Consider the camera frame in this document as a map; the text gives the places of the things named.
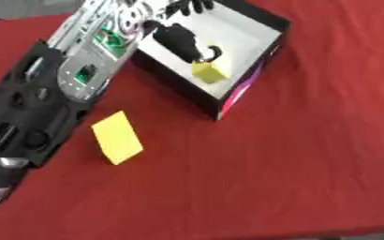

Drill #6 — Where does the yellow flat rectangular block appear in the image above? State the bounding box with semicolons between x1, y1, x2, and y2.
90;110;146;166

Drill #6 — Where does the black box with white inside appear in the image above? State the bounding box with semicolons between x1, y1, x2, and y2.
129;0;294;122

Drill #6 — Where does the yellow-green cube block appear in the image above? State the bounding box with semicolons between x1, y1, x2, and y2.
190;60;233;84

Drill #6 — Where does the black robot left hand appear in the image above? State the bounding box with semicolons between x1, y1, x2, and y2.
142;0;225;64

